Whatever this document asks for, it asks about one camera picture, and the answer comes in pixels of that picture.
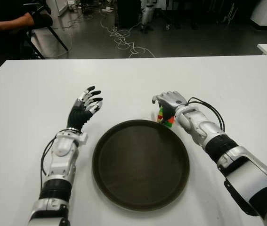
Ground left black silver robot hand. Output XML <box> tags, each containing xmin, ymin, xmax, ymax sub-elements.
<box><xmin>66</xmin><ymin>86</ymin><xmax>104</xmax><ymax>130</ymax></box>

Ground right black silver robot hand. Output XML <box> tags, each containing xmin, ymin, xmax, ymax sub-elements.
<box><xmin>151</xmin><ymin>91</ymin><xmax>187</xmax><ymax>119</ymax></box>

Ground multicoloured Rubik's cube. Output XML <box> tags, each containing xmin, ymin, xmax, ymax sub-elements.
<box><xmin>156</xmin><ymin>105</ymin><xmax>177</xmax><ymax>129</ymax></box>

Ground dark brown round plate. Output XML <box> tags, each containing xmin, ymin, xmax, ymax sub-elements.
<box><xmin>92</xmin><ymin>119</ymin><xmax>191</xmax><ymax>211</ymax></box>

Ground black chair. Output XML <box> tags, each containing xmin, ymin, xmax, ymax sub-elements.
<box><xmin>24</xmin><ymin>4</ymin><xmax>69</xmax><ymax>59</ymax></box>

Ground black cabinet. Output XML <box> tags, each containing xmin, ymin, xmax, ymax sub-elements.
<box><xmin>116</xmin><ymin>0</ymin><xmax>143</xmax><ymax>29</ymax></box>

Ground folded metal stand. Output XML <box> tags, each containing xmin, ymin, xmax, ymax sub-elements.
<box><xmin>220</xmin><ymin>2</ymin><xmax>239</xmax><ymax>24</ymax></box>

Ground white panel board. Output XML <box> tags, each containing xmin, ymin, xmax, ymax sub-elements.
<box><xmin>45</xmin><ymin>0</ymin><xmax>82</xmax><ymax>17</ymax></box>

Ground seated person in black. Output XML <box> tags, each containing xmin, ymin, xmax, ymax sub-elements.
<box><xmin>0</xmin><ymin>0</ymin><xmax>54</xmax><ymax>78</ymax></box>

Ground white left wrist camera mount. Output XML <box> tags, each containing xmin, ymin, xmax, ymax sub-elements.
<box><xmin>78</xmin><ymin>132</ymin><xmax>89</xmax><ymax>145</ymax></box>

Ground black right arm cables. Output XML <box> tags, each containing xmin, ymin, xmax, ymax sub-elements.
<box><xmin>187</xmin><ymin>97</ymin><xmax>227</xmax><ymax>132</ymax></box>

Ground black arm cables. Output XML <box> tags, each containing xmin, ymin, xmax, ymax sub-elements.
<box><xmin>187</xmin><ymin>97</ymin><xmax>227</xmax><ymax>132</ymax></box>
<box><xmin>40</xmin><ymin>137</ymin><xmax>58</xmax><ymax>176</ymax></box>

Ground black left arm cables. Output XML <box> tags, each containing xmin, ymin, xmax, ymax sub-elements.
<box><xmin>40</xmin><ymin>137</ymin><xmax>58</xmax><ymax>176</ymax></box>

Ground tangled white floor cable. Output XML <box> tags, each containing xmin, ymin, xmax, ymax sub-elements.
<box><xmin>99</xmin><ymin>14</ymin><xmax>156</xmax><ymax>59</ymax></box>

